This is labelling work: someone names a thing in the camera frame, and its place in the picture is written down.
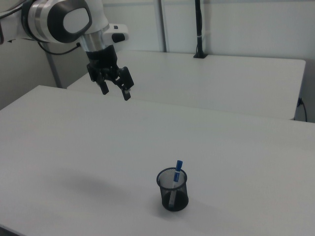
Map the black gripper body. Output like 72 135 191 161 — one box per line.
86 45 124 83

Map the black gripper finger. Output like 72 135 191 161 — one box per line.
115 66 135 102
98 75 110 95

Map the blue capped white marker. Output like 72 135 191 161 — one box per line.
168 160 184 207

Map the white side table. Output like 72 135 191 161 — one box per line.
66 50 307 121

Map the black mesh pen cup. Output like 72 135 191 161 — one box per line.
156 167 189 211

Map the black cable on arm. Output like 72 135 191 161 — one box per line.
36 41 82 56

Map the grey partition frame post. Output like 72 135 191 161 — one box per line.
155 0 169 53
46 44 63 89

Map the black camera pole with base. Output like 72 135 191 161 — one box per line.
193 0 207 59

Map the black wall cable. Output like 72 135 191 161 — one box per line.
297 97 308 122

